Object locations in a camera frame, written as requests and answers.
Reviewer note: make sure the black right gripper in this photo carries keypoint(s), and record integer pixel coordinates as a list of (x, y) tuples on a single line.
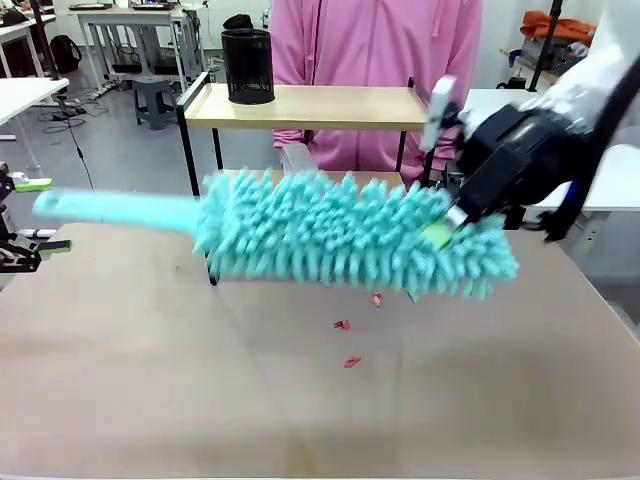
[(515, 155)]

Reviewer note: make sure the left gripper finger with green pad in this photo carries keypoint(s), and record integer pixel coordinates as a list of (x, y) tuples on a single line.
[(30, 185), (25, 255)]

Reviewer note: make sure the teal chenille duster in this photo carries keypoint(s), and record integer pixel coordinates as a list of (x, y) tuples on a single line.
[(325, 235)]

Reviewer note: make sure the black mesh pen holder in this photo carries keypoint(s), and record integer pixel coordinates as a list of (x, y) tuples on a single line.
[(247, 65)]

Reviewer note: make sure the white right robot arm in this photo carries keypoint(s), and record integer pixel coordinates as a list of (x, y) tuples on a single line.
[(600, 70)]

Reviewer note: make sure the black metal wooden two-tier shelf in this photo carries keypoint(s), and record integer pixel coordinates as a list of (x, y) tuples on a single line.
[(325, 107)]

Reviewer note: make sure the person in pink hoodie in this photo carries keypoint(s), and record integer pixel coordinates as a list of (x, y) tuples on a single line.
[(375, 50)]

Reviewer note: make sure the black backpack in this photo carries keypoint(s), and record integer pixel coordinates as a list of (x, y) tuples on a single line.
[(65, 52)]

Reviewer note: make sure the white digital alarm clock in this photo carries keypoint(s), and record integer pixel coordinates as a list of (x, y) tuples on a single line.
[(297, 157)]

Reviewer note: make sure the red paper scrap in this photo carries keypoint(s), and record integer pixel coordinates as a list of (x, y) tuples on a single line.
[(343, 325), (352, 361), (378, 299)]

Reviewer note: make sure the grey plastic stool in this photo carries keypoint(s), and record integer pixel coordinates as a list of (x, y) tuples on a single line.
[(155, 95)]

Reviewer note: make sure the grey storage crate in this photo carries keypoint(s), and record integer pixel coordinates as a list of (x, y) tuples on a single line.
[(567, 60)]

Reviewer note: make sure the large white side table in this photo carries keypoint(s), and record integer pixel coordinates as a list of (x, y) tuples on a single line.
[(617, 185)]

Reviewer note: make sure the orange cloth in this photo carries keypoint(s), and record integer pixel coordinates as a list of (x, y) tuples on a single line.
[(555, 27)]

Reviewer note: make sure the white background desk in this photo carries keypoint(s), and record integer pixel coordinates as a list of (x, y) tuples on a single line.
[(125, 20)]

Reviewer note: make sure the black rounded object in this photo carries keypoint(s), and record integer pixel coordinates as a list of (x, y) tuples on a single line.
[(239, 21)]

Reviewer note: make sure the black camera stand pole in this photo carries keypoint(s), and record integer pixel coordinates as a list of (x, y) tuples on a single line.
[(546, 45), (46, 40)]

